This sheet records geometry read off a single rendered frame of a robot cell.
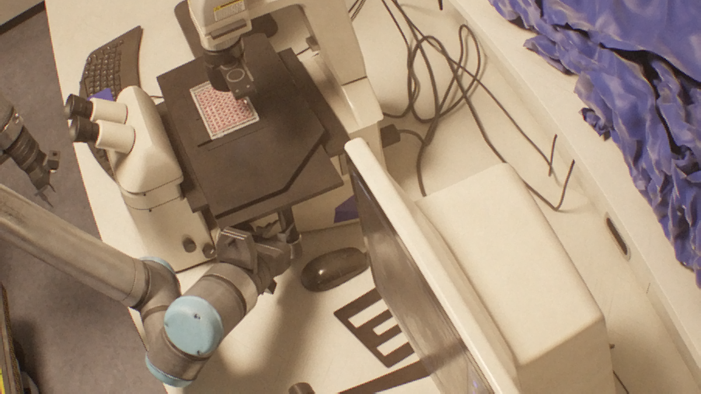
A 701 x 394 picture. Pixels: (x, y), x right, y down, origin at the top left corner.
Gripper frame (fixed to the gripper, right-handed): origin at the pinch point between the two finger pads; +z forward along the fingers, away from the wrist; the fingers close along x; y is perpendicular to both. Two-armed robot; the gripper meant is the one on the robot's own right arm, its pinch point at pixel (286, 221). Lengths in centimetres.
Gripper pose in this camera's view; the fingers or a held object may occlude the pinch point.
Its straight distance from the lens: 181.8
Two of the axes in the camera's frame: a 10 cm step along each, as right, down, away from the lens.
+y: -0.5, 9.1, 4.1
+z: 3.8, -3.7, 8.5
